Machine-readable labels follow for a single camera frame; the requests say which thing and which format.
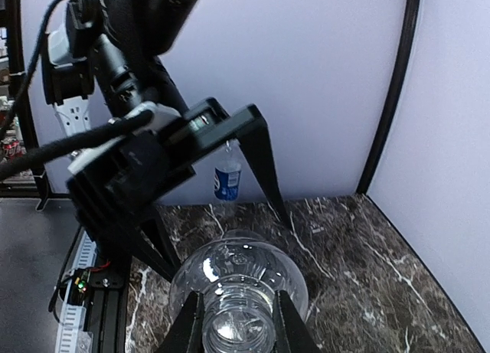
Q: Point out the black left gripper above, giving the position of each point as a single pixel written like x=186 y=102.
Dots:
x=114 y=184

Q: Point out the blue label water bottle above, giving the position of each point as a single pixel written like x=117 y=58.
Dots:
x=227 y=173

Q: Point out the black left corner post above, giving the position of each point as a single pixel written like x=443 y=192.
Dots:
x=17 y=74

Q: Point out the black right corner post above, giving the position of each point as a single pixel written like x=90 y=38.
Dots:
x=404 y=50

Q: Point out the clear plastic bottle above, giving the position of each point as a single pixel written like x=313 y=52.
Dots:
x=238 y=275

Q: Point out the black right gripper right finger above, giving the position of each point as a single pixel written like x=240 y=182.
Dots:
x=292 y=336

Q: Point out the grey slotted cable duct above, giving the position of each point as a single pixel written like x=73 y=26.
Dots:
x=72 y=336

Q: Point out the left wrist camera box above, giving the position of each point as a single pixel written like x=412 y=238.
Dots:
x=64 y=76

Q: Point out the black front table rail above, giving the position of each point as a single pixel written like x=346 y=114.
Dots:
x=106 y=305

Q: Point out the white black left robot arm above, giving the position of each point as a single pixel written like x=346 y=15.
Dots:
x=123 y=41

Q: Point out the black corner post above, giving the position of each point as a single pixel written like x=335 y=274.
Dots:
x=404 y=50
x=17 y=74

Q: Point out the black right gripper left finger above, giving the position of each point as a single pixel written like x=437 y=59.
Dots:
x=185 y=334

